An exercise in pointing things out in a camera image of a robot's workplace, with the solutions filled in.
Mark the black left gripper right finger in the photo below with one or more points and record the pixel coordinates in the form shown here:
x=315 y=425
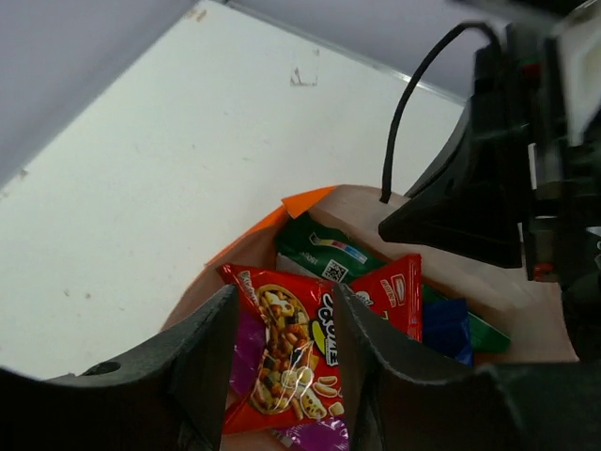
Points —
x=401 y=395

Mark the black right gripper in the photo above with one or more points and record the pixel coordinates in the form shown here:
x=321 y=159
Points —
x=520 y=185

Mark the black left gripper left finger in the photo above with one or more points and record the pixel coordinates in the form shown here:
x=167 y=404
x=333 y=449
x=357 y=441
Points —
x=168 y=393

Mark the red snack packet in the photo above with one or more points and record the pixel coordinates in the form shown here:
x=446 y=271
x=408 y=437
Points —
x=297 y=377

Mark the blue Burts crisps bag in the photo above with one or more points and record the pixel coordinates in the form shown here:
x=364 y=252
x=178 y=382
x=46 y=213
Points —
x=446 y=329

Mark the orange paper bag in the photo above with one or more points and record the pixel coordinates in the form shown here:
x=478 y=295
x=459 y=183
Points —
x=530 y=312

